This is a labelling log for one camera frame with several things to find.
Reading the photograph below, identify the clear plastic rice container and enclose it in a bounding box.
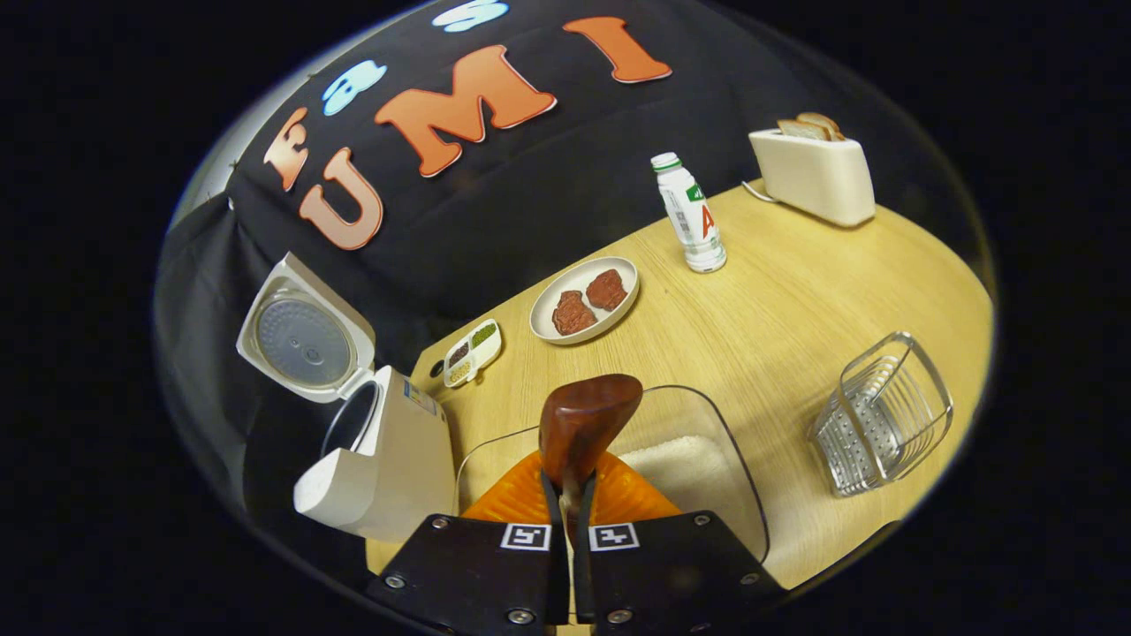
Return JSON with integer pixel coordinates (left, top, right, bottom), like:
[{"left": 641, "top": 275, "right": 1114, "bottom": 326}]
[{"left": 455, "top": 384, "right": 770, "bottom": 566}]

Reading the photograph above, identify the brown meat piece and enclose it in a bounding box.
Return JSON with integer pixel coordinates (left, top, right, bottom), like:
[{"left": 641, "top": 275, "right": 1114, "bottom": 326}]
[
  {"left": 585, "top": 269, "right": 629, "bottom": 312},
  {"left": 552, "top": 290, "right": 598, "bottom": 337}
]

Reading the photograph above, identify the white round plate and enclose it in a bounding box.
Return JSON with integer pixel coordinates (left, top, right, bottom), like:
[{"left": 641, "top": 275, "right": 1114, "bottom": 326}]
[{"left": 529, "top": 256, "right": 640, "bottom": 345}]

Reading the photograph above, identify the brown wooden spoon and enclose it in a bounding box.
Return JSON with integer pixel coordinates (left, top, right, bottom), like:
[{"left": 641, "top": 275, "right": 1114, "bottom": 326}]
[{"left": 539, "top": 374, "right": 644, "bottom": 549}]

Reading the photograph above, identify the black backdrop cloth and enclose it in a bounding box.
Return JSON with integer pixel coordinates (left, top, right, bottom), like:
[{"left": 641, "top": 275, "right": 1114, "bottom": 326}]
[{"left": 152, "top": 0, "right": 982, "bottom": 566}]

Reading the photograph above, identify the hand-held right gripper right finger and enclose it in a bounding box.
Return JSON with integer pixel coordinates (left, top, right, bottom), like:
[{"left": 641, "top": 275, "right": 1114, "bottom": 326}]
[{"left": 574, "top": 450, "right": 787, "bottom": 636}]

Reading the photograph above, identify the white rice cooker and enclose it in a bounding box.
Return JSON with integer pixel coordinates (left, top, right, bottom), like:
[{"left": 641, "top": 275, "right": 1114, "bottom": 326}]
[{"left": 236, "top": 252, "right": 458, "bottom": 544}]

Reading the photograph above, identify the white milk bottle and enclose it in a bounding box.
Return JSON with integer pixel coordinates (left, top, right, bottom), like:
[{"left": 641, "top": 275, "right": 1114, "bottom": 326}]
[{"left": 651, "top": 152, "right": 728, "bottom": 274}]

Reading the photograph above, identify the white divided grain dish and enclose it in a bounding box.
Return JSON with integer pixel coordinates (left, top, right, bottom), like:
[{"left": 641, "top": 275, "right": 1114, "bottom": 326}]
[{"left": 443, "top": 318, "right": 504, "bottom": 390}]

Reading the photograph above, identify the metal wire chopstick holder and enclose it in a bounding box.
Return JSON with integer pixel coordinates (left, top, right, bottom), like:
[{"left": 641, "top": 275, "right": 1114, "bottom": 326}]
[{"left": 808, "top": 331, "right": 955, "bottom": 498}]

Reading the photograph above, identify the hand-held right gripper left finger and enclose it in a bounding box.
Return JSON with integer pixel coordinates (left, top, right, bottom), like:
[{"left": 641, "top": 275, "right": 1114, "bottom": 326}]
[{"left": 367, "top": 449, "right": 573, "bottom": 636}]

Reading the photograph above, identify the white toaster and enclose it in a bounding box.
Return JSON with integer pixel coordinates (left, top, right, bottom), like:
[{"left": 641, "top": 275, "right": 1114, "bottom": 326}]
[{"left": 748, "top": 128, "right": 877, "bottom": 229}]

